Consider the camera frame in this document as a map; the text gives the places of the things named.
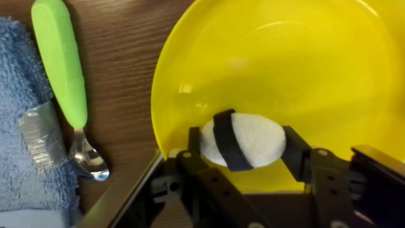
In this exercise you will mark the black and white ball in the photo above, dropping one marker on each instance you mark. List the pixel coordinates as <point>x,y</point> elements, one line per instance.
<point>259,141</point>

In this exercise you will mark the grey tape piece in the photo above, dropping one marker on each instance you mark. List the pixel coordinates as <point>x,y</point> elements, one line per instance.
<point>41,134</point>

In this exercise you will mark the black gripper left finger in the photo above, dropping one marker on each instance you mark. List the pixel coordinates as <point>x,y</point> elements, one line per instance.
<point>210,190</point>

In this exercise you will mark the blue folded towel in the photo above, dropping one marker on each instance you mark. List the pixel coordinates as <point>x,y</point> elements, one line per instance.
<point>20,185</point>

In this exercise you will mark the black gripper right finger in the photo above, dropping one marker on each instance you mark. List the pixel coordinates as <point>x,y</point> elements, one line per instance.
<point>326,185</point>

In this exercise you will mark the yellow plastic bowl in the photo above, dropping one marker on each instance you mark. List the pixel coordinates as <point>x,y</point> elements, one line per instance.
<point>286,67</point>

